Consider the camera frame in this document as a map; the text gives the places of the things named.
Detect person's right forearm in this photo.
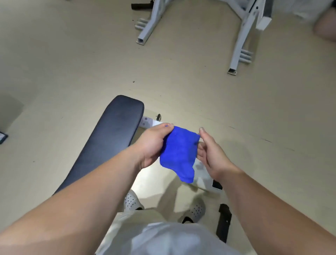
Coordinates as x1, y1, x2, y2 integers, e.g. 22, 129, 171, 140
219, 169, 336, 255

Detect grey clog shoe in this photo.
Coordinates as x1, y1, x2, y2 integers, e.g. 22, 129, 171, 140
124, 189, 145, 212
178, 198, 206, 224

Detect white plastic stool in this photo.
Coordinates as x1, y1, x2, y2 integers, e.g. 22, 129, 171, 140
187, 142, 224, 195

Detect black padded bench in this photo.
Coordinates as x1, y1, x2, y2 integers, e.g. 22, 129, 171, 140
52, 95, 145, 196

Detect person's left forearm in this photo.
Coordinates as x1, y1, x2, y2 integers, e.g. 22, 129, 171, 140
0, 146, 142, 255

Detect blue microfiber cloth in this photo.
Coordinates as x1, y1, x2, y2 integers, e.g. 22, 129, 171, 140
159, 126, 201, 184

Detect person's right hand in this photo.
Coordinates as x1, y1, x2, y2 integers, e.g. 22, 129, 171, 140
197, 127, 243, 182

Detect person's left hand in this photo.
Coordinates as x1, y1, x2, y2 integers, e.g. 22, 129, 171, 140
134, 123, 175, 170

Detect grey shirt sleeve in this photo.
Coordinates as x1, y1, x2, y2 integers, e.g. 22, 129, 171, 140
123, 222, 238, 255

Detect grey left clog shoe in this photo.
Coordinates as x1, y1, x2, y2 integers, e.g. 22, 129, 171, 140
124, 189, 145, 212

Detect white bench frame foot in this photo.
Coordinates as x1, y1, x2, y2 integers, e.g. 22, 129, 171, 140
139, 115, 162, 130

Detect beige shorts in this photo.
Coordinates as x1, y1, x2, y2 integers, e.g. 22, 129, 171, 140
95, 209, 204, 255

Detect black equipment foot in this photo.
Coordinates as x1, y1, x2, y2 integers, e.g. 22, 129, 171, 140
216, 204, 232, 244

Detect white metal rack frame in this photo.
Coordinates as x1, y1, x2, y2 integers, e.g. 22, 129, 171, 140
134, 0, 273, 76

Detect grey right clog shoe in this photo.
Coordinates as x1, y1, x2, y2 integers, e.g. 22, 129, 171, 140
178, 198, 206, 224

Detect black rack handle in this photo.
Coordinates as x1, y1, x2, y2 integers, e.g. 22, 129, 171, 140
131, 1, 153, 11

